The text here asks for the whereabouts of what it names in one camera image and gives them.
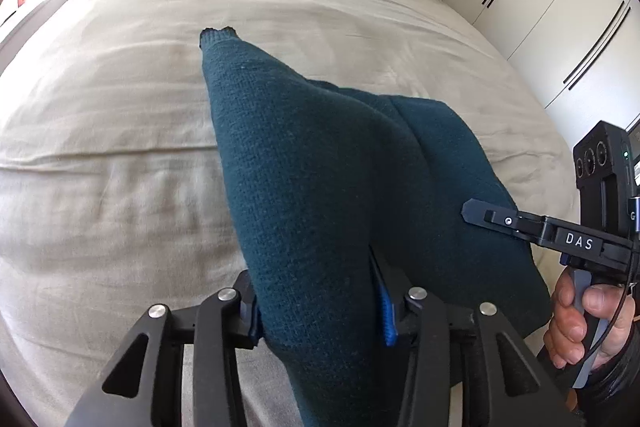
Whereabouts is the dark teal knit sweater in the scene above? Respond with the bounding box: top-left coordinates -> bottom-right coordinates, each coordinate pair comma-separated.
200,27 -> 551,426

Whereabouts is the person's right hand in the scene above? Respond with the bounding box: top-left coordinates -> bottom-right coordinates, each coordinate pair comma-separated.
542,267 -> 637,374

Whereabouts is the beige bed with sheet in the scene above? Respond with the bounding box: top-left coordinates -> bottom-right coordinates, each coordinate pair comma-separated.
1,0 -> 579,426

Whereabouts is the black thin cable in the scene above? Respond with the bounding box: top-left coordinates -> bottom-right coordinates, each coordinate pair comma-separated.
579,250 -> 640,371

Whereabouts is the black camera box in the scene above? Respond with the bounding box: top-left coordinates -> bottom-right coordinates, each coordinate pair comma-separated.
573,121 -> 638,239

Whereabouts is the white wardrobe with black handles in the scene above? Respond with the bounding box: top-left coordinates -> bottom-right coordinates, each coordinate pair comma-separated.
445,0 -> 639,143

